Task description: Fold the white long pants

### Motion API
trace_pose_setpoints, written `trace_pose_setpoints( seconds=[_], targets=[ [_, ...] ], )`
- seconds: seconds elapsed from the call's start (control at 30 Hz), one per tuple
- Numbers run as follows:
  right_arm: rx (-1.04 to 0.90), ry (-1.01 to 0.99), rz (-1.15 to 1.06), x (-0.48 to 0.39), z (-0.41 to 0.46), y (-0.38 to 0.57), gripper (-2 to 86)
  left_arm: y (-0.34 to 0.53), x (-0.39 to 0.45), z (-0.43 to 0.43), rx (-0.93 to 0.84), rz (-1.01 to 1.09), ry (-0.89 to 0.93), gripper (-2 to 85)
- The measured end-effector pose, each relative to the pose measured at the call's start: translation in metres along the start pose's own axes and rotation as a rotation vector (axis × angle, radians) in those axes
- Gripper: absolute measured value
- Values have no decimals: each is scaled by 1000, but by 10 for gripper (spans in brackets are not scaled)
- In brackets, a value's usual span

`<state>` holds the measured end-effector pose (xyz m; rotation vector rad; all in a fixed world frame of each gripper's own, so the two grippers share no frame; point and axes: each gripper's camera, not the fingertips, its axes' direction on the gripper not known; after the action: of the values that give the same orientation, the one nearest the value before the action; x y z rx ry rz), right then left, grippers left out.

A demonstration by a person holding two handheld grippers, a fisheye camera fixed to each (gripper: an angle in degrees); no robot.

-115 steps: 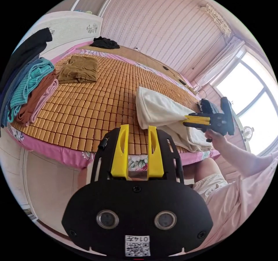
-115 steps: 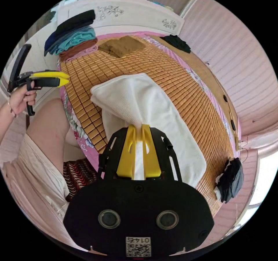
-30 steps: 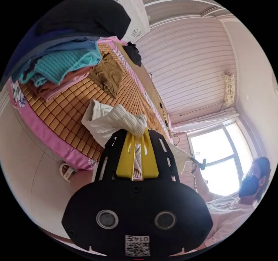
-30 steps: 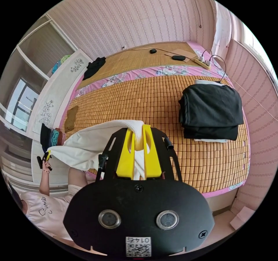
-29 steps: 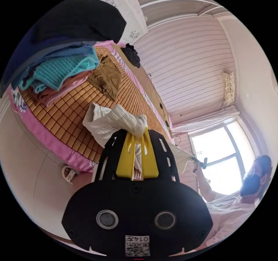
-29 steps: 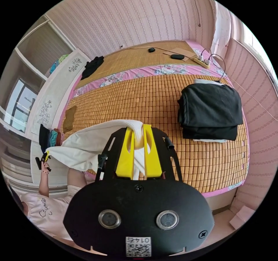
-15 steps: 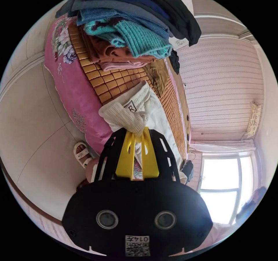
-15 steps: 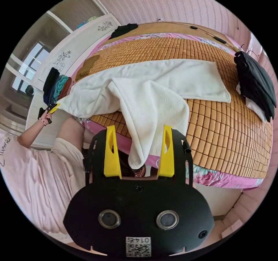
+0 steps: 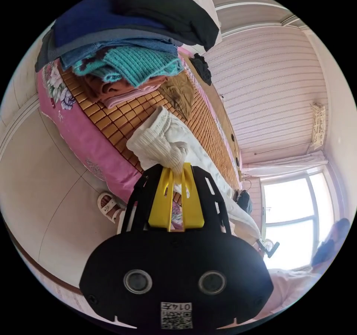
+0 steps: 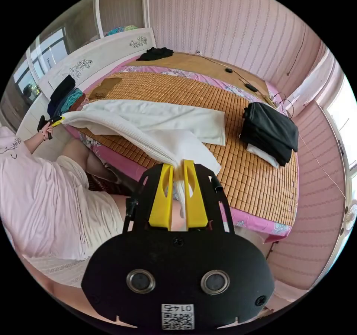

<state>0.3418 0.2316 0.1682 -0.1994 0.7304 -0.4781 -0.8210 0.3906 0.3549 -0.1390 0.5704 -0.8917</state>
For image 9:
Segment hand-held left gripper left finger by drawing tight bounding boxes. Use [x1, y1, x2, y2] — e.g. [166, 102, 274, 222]
[148, 164, 175, 232]

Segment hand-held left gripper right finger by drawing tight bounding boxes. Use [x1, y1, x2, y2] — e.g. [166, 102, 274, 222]
[174, 162, 206, 232]

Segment white long pants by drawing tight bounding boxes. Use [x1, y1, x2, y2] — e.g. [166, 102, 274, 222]
[126, 105, 263, 247]

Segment white sandal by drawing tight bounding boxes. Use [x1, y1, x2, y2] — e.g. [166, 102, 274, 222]
[110, 209, 126, 225]
[97, 191, 119, 216]

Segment bed with woven mat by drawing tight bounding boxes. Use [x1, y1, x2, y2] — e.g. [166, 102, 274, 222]
[36, 45, 253, 231]

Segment window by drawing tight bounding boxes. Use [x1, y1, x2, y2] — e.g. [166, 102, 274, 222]
[261, 170, 342, 271]

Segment white curtain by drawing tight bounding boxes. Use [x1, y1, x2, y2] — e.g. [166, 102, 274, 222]
[241, 150, 330, 177]

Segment olive brown garment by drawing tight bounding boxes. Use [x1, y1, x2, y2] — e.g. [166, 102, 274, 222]
[158, 74, 193, 121]

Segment person's body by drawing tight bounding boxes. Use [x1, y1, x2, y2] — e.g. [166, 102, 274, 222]
[255, 217, 351, 323]

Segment black garment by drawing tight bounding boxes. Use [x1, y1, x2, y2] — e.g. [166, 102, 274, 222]
[189, 53, 213, 87]

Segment pile of clothes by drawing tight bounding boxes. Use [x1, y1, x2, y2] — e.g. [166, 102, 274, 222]
[35, 0, 221, 110]

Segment white wall hanging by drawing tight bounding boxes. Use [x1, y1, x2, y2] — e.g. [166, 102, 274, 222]
[309, 103, 327, 150]

